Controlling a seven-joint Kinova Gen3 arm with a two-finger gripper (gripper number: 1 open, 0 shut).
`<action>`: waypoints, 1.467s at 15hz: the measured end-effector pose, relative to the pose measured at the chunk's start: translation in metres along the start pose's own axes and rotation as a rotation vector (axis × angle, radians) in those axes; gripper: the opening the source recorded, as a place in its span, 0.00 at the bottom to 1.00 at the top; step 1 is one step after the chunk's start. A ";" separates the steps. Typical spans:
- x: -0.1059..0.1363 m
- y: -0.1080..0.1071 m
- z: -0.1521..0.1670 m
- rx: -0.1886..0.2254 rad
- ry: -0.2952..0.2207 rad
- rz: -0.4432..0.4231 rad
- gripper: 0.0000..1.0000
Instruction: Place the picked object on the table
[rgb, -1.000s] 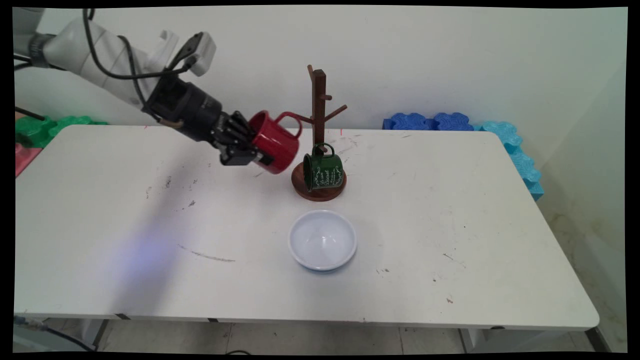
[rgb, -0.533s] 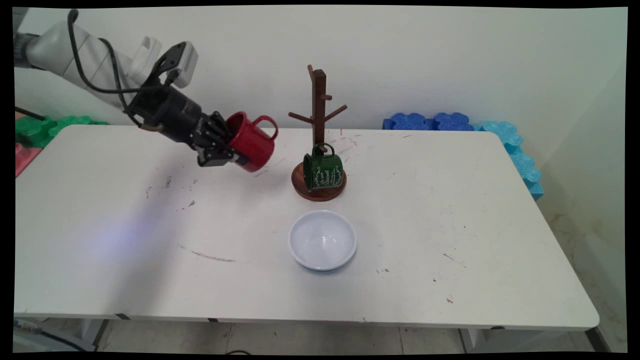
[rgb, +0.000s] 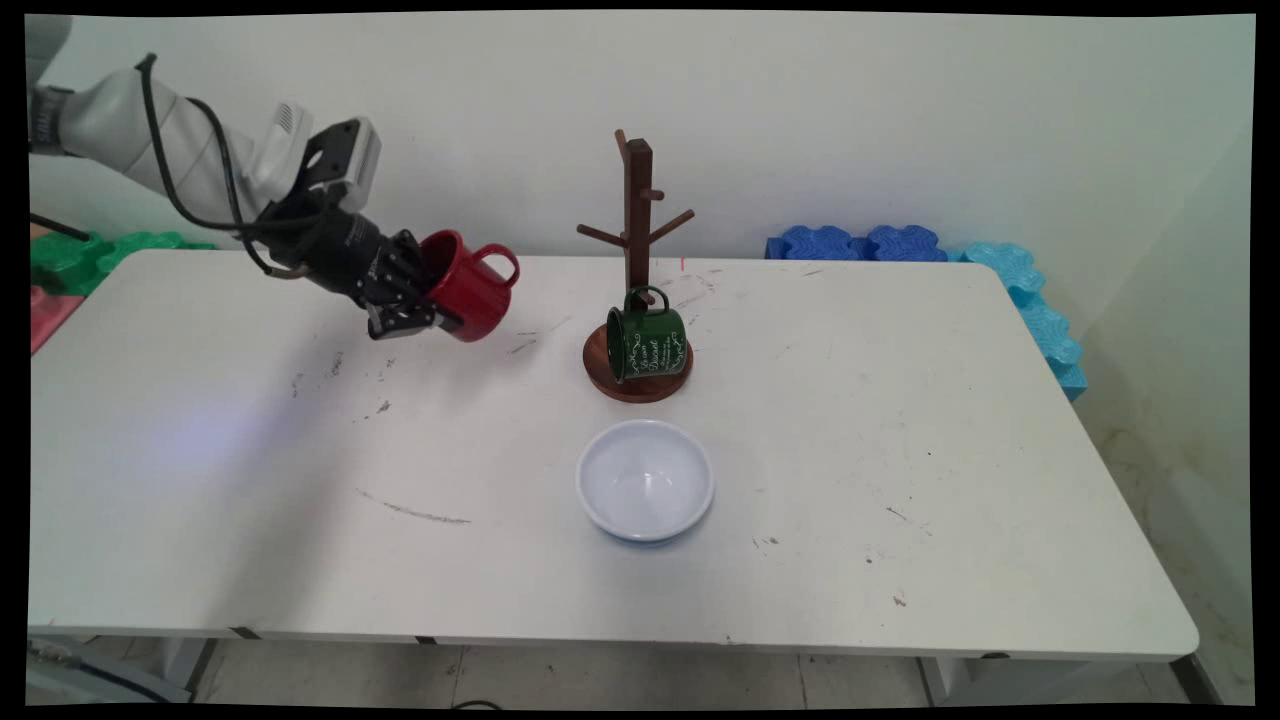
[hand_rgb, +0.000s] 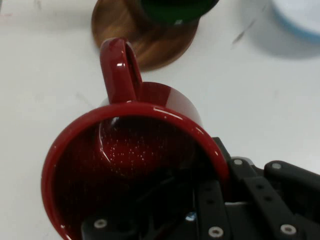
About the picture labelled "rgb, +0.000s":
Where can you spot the red foam tile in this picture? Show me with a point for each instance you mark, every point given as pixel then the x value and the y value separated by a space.
pixel 48 315

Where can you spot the green printed enamel mug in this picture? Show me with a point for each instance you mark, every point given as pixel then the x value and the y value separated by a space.
pixel 648 340

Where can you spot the light blue foam tile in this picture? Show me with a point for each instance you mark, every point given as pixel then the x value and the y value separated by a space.
pixel 1005 265
pixel 1055 345

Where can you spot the brown wooden mug tree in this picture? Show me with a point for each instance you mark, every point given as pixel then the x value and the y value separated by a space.
pixel 637 200

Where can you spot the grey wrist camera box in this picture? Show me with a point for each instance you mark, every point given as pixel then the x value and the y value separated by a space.
pixel 350 160

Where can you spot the red enamel mug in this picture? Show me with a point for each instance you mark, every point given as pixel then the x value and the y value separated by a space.
pixel 475 295

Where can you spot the thin black bar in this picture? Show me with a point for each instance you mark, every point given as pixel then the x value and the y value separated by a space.
pixel 58 227

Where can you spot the dark blue foam tile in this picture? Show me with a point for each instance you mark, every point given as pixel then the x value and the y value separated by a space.
pixel 905 244
pixel 815 244

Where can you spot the grey table leg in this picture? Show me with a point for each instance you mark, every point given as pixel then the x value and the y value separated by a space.
pixel 185 665
pixel 950 680

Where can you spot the green foam tile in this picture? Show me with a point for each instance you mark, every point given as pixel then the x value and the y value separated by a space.
pixel 75 262

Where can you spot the white bowl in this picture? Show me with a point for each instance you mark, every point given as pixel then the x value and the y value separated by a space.
pixel 645 480

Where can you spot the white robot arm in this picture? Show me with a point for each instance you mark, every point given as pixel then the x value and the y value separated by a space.
pixel 110 125

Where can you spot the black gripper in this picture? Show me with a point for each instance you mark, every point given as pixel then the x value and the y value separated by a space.
pixel 325 245

